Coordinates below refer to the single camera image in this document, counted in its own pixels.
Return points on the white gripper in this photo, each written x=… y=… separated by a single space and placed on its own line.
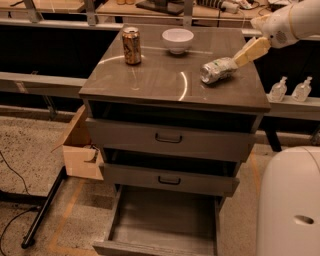
x=277 y=30

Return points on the crushed 7up can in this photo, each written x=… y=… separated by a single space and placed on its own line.
x=217 y=69

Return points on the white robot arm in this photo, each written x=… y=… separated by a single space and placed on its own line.
x=288 y=222

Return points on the top grey drawer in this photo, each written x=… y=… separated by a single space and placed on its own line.
x=169 y=140

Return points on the grey drawer cabinet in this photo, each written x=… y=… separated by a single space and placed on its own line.
x=116 y=91

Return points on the orange soda can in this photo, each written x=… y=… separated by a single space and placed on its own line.
x=131 y=45

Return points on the middle grey drawer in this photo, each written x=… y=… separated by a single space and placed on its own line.
x=169 y=180

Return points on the bottom open grey drawer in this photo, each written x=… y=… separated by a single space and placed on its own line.
x=152 y=222

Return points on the clear sanitizer bottle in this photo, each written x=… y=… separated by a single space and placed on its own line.
x=302 y=90
x=278 y=90

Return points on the wooden background desk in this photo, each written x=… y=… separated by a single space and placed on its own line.
x=193 y=10

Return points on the white bowl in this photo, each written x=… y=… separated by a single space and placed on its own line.
x=177 y=40

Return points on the cardboard box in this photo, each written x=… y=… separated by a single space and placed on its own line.
x=81 y=157

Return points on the black metal floor bar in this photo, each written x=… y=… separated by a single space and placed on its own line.
x=29 y=240

